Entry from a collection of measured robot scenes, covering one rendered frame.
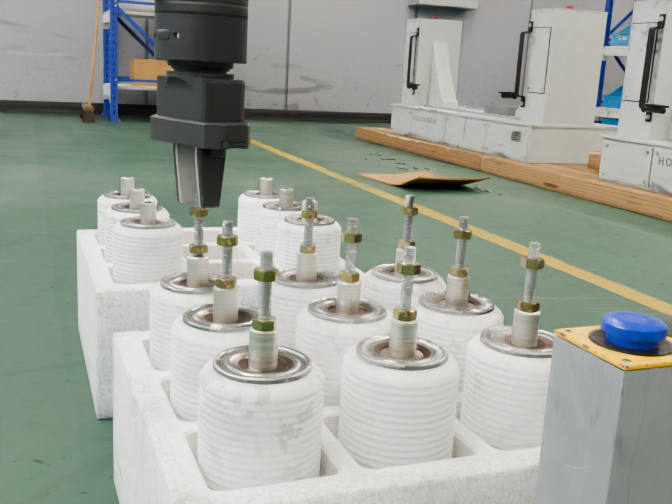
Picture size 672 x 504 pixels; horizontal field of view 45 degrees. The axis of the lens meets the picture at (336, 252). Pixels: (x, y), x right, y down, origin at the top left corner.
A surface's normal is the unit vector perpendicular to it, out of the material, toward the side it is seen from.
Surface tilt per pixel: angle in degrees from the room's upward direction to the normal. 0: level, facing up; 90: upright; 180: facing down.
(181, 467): 0
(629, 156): 90
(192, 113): 90
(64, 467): 0
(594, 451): 90
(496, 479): 90
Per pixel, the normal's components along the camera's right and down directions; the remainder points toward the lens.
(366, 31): 0.35, 0.22
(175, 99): -0.70, 0.12
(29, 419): 0.05, -0.97
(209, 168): 0.71, 0.19
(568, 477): -0.93, 0.04
